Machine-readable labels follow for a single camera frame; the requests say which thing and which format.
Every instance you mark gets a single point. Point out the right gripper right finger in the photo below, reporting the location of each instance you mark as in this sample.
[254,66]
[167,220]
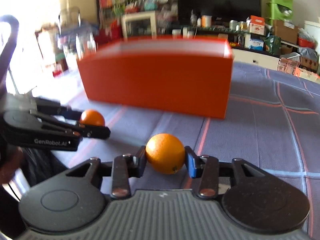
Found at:
[205,168]

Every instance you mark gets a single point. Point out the shopping trolley cart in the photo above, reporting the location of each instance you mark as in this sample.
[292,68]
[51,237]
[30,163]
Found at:
[76,35]

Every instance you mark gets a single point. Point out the blue plaid tablecloth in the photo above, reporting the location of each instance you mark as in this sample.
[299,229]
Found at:
[272,121]

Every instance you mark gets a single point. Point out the orange cardboard box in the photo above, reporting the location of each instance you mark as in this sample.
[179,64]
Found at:
[190,76]

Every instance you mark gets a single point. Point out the white tv cabinet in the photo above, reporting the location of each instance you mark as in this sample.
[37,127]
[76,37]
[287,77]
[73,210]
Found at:
[256,59]

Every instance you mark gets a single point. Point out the large orange fruit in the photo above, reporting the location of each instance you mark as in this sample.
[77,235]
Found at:
[165,153]

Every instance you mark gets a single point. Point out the small orange tangerine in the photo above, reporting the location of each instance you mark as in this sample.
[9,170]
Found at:
[92,117]

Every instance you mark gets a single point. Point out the green plastic shelf rack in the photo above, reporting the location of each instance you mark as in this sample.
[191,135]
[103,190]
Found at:
[281,10]

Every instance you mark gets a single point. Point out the white glass door cabinet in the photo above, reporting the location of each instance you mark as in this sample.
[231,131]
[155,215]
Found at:
[140,24]

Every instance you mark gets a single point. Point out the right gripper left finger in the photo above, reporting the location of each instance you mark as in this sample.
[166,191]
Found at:
[124,167]

